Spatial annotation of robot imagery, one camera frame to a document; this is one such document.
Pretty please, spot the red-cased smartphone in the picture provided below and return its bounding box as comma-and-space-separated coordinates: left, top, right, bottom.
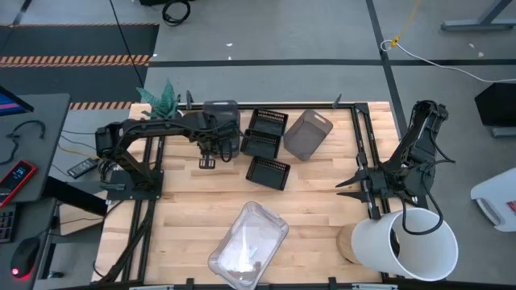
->
0, 159, 39, 209

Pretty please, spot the computer monitor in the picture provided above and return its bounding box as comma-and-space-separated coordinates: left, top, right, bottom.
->
0, 85, 35, 118

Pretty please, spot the yellow hanging cord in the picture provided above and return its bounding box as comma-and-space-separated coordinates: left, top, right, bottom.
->
389, 0, 422, 49

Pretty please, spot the black computer mouse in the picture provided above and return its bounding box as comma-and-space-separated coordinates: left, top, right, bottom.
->
9, 236, 42, 280

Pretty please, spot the black remote control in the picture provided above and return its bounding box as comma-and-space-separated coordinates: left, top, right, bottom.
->
66, 157, 100, 180

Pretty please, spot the black cable on desk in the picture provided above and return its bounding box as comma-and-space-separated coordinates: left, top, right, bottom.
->
0, 119, 47, 167

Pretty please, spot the black aluminium table frame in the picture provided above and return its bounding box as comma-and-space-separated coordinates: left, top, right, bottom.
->
96, 93, 405, 290

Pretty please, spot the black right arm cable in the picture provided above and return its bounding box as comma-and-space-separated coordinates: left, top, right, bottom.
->
399, 159, 446, 237

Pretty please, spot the coiled black cable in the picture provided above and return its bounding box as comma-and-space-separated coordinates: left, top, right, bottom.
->
161, 0, 192, 27

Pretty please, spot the black slotted plastic basket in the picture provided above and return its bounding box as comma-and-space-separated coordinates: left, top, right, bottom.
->
245, 155, 292, 192
249, 107, 289, 139
240, 128, 282, 160

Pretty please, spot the thin black floor cable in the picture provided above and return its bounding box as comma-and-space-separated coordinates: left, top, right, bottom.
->
108, 0, 147, 89

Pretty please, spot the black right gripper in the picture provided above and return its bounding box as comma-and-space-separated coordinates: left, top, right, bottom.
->
335, 165, 400, 204

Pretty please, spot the round wooden disc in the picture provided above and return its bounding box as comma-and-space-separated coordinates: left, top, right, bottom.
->
335, 223, 366, 266

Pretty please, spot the grey metal table leg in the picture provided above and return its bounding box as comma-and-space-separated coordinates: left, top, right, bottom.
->
439, 0, 516, 34

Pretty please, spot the clear plastic storage bin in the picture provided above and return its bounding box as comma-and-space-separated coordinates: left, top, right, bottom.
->
206, 201, 290, 290

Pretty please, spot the smoky grey plastic bin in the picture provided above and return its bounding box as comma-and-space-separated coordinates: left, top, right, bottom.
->
283, 109, 335, 163
202, 100, 242, 139

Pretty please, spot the black hazard-striped floor mat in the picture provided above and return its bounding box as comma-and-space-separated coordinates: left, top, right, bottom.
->
0, 23, 160, 110

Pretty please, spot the white floor cable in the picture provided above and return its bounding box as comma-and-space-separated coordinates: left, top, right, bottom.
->
380, 39, 516, 85

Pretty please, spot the dark grey desk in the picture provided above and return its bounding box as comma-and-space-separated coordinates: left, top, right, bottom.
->
0, 93, 72, 205

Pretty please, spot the green artificial plant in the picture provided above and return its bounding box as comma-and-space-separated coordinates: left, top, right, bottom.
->
135, 78, 181, 120

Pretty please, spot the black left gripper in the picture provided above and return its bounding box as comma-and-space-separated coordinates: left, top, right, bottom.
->
196, 116, 242, 170

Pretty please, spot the large white cylindrical bucket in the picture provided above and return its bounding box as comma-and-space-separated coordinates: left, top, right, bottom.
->
350, 206, 460, 283

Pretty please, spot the black box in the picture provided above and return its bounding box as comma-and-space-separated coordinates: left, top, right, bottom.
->
473, 81, 516, 139

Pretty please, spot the black keyboard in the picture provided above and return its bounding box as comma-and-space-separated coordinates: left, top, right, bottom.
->
0, 203, 19, 244

